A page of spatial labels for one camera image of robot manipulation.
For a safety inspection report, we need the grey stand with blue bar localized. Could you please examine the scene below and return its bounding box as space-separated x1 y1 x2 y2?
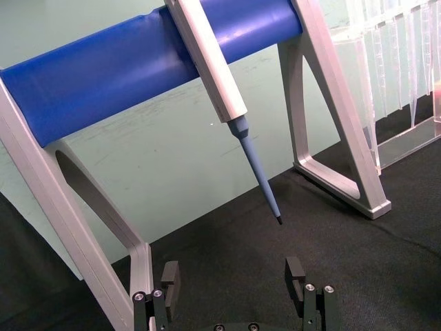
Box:
0 0 393 331

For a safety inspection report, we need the clear acrylic rack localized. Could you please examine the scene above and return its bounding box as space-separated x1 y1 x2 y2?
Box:
318 0 441 174

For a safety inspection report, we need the grey pipette with blue shaft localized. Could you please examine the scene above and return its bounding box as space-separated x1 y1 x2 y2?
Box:
164 0 285 227

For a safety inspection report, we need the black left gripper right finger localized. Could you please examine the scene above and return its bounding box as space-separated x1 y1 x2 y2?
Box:
285 256 338 331

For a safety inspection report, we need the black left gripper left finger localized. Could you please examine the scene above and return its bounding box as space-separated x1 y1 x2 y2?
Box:
132 260 181 331

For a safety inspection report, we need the black table cloth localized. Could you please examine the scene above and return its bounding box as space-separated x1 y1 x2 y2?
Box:
0 138 441 331

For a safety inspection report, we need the pale green wall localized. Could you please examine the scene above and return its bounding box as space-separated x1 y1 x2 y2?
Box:
0 0 349 279

